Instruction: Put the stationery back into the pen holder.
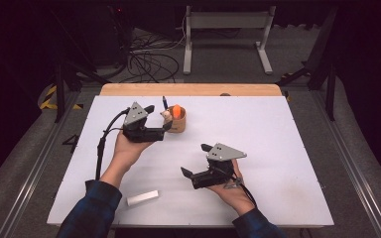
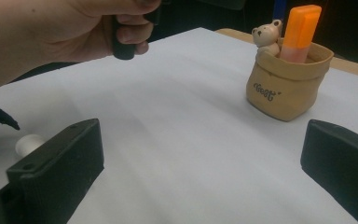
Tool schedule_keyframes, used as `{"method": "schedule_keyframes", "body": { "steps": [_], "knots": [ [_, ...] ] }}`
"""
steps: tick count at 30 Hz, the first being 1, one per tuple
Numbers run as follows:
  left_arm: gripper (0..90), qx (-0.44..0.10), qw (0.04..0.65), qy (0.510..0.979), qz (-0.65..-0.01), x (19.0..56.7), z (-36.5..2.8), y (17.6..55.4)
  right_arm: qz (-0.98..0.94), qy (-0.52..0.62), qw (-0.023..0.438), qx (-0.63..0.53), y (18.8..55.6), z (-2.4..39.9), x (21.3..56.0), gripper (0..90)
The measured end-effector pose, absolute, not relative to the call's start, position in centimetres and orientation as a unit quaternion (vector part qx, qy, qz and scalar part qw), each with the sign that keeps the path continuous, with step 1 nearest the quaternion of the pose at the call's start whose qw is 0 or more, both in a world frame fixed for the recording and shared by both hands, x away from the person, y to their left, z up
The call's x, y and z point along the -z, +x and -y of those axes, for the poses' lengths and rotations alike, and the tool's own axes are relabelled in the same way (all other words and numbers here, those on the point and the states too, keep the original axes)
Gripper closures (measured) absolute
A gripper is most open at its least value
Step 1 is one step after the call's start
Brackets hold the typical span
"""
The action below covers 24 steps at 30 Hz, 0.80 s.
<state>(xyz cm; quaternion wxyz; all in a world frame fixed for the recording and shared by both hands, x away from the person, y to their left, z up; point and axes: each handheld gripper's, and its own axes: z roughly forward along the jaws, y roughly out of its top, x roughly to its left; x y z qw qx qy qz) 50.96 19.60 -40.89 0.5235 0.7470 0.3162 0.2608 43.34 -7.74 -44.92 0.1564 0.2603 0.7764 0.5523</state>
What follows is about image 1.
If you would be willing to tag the orange pink highlighter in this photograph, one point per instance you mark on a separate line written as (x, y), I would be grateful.
(177, 111)

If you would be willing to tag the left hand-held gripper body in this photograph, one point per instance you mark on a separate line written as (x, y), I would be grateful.
(135, 115)

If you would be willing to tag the black slanted stand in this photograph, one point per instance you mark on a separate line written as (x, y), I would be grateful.
(330, 86)

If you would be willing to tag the person's left hand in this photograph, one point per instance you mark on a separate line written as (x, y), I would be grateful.
(129, 152)

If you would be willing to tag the aluminium rail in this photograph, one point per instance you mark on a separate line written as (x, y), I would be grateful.
(354, 172)
(36, 172)

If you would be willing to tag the wooden pen holder cup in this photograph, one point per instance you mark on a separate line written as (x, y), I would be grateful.
(179, 125)

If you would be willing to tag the black tripod stand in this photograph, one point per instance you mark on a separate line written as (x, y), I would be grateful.
(59, 86)

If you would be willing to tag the person's right hand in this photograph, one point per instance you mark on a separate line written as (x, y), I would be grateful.
(234, 196)

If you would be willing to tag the blue pen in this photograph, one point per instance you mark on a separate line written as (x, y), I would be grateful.
(164, 103)

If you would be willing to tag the grey metal table frame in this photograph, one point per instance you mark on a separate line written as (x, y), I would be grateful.
(228, 20)

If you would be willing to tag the yellow black hazard tape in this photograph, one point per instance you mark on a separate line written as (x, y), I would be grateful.
(48, 102)

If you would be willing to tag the wooden table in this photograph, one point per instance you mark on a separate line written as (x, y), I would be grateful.
(188, 90)

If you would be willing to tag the white board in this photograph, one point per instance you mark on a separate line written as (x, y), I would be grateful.
(271, 139)

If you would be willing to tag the grey metal clip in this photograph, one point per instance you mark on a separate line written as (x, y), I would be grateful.
(234, 183)

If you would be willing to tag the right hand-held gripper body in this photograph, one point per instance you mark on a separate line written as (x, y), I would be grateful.
(226, 152)

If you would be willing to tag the black computer tower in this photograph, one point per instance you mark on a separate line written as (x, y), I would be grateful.
(110, 36)

